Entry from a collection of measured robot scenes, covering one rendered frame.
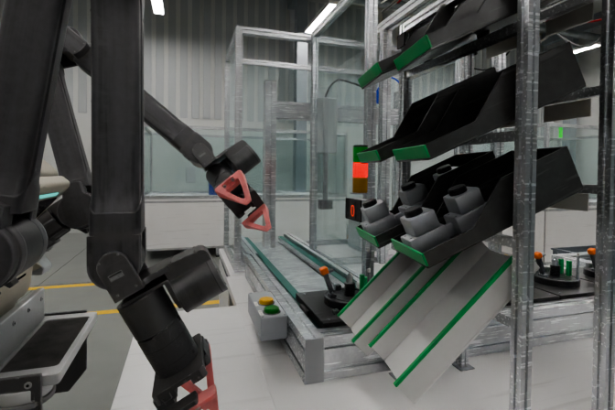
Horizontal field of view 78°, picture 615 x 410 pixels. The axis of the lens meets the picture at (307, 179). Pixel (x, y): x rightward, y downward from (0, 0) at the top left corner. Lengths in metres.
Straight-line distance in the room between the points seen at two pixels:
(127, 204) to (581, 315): 1.23
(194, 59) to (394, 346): 8.87
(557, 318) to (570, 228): 4.98
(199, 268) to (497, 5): 0.57
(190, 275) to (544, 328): 1.02
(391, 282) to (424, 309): 0.15
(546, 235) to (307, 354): 5.24
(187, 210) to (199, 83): 3.96
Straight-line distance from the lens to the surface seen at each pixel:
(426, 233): 0.64
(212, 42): 9.51
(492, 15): 0.68
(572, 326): 1.38
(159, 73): 9.27
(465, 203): 0.67
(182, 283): 0.52
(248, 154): 0.91
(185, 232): 6.08
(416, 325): 0.77
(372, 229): 0.78
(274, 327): 1.04
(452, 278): 0.77
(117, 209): 0.50
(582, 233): 6.47
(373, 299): 0.89
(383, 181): 1.98
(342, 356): 0.96
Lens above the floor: 1.33
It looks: 1 degrees down
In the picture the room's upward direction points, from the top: 1 degrees clockwise
